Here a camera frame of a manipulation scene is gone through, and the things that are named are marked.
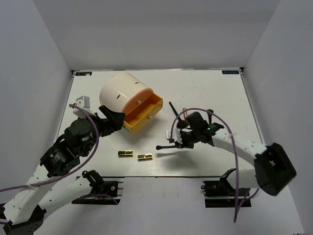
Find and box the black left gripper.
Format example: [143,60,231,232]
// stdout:
[81,105,126,156]

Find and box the black fan makeup brush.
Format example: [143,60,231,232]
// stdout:
[169,101,188,129]

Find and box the orange top drawer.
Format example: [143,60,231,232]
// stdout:
[122,88,154,115]

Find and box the cream cylindrical drawer organizer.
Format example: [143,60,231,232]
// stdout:
[99,72,149,113]

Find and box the thin black makeup brush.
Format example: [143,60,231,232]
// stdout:
[156,145,180,150]

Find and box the yellow drawer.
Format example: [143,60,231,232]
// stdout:
[123,94,163,135]

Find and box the black gold lipstick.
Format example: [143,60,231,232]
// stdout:
[137,153,153,161]
[118,150,133,157]

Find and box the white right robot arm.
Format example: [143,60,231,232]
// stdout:
[169,112,297,196]

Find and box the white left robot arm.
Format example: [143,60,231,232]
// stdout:
[0,104,126,235]

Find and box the rose gold lipstick tube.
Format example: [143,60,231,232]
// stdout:
[182,108,188,118]

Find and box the left blue table sticker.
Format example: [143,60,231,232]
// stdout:
[75,71,92,76]

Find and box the blue table sticker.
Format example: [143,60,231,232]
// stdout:
[222,70,239,74]
[75,71,92,76]

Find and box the right blue table sticker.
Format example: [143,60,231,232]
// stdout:
[222,70,239,74]

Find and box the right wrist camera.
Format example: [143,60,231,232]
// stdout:
[165,128,181,143]

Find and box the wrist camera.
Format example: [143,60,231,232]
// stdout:
[73,95,94,118]
[165,128,181,143]

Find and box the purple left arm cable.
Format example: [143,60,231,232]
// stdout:
[0,104,100,194]

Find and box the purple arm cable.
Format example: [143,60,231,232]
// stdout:
[0,104,100,194]
[170,107,259,223]

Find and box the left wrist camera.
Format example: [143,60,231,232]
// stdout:
[73,95,94,118]

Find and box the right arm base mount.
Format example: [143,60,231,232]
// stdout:
[201,168,236,208]

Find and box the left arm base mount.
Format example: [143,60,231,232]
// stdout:
[71,170,125,205]

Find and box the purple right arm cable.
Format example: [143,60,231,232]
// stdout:
[170,107,259,223]

